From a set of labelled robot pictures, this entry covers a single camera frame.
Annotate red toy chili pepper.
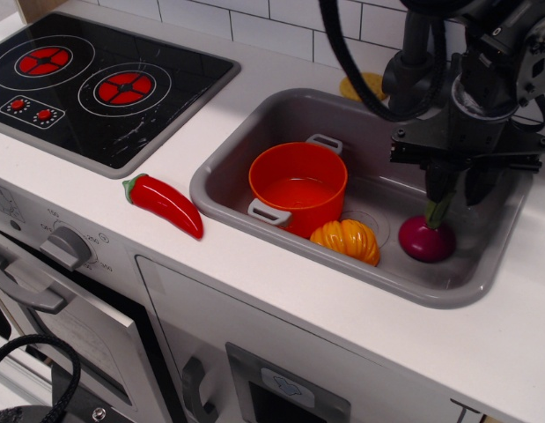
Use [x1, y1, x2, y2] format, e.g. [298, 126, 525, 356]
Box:
[122, 174, 204, 240]

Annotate grey plastic sink basin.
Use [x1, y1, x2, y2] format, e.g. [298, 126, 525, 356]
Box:
[190, 89, 533, 308]

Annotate black toy faucet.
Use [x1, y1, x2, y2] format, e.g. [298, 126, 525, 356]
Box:
[382, 11, 446, 115]

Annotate black braided cable lower left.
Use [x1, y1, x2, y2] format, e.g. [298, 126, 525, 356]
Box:
[0, 333, 82, 423]

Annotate grey cabinet door handle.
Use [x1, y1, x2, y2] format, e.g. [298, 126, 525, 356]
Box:
[182, 357, 218, 423]

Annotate grey oven door handle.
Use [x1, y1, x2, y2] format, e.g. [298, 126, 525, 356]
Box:
[0, 247, 77, 315]

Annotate yellow orange toy squash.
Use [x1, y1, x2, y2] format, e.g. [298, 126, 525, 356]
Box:
[310, 219, 380, 266]

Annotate purple toy beet green leaves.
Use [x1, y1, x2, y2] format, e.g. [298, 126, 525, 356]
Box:
[398, 192, 456, 263]

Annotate white cabinet door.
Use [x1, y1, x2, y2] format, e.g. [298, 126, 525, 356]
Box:
[136, 256, 484, 422]

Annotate grey oven knob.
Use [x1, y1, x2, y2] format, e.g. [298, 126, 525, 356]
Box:
[40, 226, 92, 271]

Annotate black toy stovetop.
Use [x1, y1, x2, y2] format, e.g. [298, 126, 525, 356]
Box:
[0, 13, 240, 179]

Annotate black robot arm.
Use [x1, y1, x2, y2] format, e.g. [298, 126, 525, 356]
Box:
[391, 1, 545, 205]

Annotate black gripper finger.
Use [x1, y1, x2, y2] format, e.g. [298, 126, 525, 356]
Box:
[425, 161, 458, 203]
[464, 166, 501, 206]

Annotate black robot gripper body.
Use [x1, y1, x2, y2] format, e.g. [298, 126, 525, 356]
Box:
[390, 70, 545, 172]

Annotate orange toy pot grey handles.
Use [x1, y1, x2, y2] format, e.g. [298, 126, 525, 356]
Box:
[247, 134, 349, 238]

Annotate yellow round sponge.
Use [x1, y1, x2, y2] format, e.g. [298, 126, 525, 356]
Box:
[339, 72, 387, 101]

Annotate black braided cable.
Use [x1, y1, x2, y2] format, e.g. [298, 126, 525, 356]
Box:
[318, 0, 447, 123]
[0, 333, 82, 423]

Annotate toy oven door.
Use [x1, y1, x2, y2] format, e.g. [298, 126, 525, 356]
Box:
[0, 233, 185, 422]

